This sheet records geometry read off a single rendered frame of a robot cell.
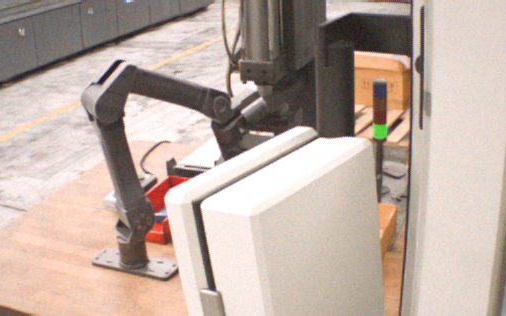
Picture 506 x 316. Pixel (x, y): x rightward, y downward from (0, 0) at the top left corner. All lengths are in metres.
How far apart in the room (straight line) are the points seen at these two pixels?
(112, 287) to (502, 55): 1.18
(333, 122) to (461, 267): 0.18
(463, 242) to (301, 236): 0.12
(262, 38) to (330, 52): 1.07
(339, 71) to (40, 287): 1.08
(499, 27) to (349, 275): 0.25
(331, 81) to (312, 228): 0.13
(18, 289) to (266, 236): 1.12
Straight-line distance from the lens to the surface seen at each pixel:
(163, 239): 1.62
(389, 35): 0.61
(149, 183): 1.90
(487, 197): 0.45
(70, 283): 1.53
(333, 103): 0.57
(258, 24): 1.63
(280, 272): 0.49
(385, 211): 1.63
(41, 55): 7.59
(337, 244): 0.54
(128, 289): 1.47
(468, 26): 0.42
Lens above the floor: 1.66
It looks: 21 degrees down
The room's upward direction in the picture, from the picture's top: 3 degrees counter-clockwise
